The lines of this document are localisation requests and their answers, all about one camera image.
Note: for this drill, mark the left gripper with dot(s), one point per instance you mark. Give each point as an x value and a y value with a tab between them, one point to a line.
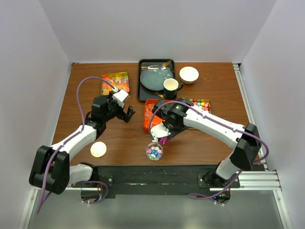
122	115

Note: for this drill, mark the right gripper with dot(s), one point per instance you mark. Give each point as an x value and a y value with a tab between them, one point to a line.
174	132

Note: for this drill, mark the purple plastic scoop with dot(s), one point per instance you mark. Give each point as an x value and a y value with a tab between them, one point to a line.
163	140

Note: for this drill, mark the orange plastic candy box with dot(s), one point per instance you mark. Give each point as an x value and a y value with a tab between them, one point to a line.
148	112

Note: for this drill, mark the clear glass jar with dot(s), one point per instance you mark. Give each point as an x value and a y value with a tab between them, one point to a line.
154	151

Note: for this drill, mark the star candy tin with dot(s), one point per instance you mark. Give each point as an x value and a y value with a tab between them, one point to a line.
204	104

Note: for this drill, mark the gummy candy tin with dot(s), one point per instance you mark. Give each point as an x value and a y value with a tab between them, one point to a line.
119	80

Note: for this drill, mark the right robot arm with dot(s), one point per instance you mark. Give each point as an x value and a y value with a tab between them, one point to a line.
178	116

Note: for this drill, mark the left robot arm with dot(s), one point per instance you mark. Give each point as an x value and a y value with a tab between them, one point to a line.
51	168

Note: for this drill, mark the dark green mug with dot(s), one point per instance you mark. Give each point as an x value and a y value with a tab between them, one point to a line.
171	88

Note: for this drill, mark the blue-grey ceramic plate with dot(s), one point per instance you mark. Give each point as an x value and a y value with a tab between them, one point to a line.
154	76

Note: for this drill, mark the white ceramic bowl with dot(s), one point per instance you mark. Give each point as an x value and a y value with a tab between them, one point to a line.
188	75

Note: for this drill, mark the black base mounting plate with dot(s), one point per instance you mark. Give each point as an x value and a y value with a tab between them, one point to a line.
155	180

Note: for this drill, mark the gold spoon on tray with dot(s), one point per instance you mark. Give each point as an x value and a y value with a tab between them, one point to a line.
166	64

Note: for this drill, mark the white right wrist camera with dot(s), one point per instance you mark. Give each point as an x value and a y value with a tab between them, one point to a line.
158	132

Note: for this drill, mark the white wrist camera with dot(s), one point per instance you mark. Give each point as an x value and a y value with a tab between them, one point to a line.
158	132
120	97

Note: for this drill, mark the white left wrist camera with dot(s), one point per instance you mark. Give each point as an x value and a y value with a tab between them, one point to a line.
120	97

